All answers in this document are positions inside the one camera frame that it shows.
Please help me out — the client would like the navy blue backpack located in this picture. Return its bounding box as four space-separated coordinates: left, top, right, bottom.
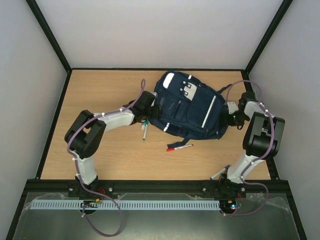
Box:
149 70 229 149

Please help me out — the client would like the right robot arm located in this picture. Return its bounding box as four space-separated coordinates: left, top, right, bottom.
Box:
217 92 286 197

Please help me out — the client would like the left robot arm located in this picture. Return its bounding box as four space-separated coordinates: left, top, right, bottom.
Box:
64 91 162 186

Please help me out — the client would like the green capped white pen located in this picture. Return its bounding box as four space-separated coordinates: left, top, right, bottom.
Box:
142 119 149 141

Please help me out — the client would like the red capped white pen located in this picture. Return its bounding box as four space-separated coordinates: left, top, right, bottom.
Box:
166 144 194 152

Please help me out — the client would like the purple capped white pen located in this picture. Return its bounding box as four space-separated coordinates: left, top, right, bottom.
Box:
209 164 230 180

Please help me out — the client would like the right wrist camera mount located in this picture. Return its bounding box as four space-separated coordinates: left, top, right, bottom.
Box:
226 101 239 115

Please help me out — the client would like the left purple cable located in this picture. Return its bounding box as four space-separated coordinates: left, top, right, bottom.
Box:
67 79 125 236

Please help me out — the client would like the purple cable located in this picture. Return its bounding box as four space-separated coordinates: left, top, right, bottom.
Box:
219 79 270 217
67 79 125 236

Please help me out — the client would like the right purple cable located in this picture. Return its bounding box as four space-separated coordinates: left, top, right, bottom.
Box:
219 79 270 217

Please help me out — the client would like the grey slotted cable duct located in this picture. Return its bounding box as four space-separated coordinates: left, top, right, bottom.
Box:
29 200 220 211

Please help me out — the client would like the black aluminium frame rail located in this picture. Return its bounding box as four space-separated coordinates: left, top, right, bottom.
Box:
23 179 292 199

